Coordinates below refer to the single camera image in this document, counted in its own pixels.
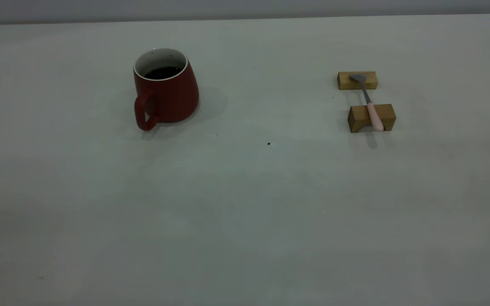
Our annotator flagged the red ceramic cup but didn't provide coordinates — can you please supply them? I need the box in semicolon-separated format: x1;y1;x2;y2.
133;48;200;131

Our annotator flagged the pink handled metal spoon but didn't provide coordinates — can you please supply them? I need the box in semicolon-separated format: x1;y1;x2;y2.
349;74;385;132

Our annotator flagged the arched wooden block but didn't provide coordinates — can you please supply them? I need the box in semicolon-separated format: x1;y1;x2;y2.
347;104;397;133

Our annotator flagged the flat rectangular wooden block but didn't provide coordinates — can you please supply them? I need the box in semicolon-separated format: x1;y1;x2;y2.
337;71;378;90

